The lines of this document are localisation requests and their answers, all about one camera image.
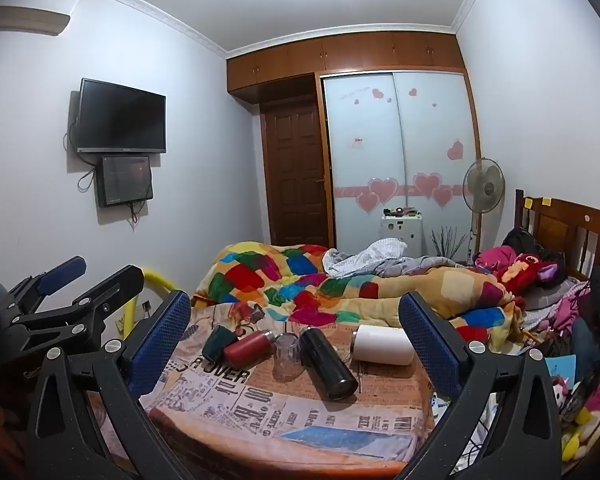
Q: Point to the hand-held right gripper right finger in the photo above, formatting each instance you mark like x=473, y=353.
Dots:
x=427, y=347

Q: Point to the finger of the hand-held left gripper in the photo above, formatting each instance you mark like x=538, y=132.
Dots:
x=115, y=285
x=60, y=273

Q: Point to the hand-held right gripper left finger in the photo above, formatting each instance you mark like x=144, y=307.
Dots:
x=162, y=332

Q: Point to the white cup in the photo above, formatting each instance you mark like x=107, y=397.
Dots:
x=382, y=345

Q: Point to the green cup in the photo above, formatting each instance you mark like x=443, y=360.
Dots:
x=219, y=342

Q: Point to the clear glass cup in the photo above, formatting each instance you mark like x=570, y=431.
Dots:
x=286, y=355

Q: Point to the red thermos bottle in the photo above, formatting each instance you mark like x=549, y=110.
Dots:
x=247, y=350

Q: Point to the black thermos bottle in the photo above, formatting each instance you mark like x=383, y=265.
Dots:
x=327, y=365

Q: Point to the grey striped cloth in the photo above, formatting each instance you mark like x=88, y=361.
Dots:
x=380, y=257

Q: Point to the dried twig bundle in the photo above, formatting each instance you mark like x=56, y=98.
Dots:
x=447, y=245

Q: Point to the pink cloth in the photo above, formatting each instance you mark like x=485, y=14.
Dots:
x=495, y=256

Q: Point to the colourful patchwork quilt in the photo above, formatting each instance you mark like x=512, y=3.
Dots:
x=260, y=272

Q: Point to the small white cabinet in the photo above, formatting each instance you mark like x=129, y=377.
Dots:
x=401, y=232

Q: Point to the red plush toy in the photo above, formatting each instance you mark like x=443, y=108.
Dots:
x=522, y=270

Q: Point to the newspaper print tablecloth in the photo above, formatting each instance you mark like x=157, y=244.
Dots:
x=260, y=410

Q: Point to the white standing fan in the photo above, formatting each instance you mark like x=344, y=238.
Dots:
x=483, y=187

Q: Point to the yellow and pink plush toy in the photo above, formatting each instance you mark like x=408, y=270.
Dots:
x=587, y=420

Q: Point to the wooden bed headboard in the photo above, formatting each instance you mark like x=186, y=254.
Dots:
x=565, y=225

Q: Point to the wooden wardrobe with sliding doors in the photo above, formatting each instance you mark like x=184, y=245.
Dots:
x=405, y=160

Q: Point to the brown wooden door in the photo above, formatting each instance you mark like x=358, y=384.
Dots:
x=297, y=175

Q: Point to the white air conditioner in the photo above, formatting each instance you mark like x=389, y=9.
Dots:
x=27, y=21

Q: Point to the yellow pipe frame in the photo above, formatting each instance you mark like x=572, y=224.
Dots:
x=157, y=280

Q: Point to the small black wall monitor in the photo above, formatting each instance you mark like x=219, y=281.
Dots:
x=125, y=180

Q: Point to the wall-mounted black television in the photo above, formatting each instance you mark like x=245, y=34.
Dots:
x=121, y=116

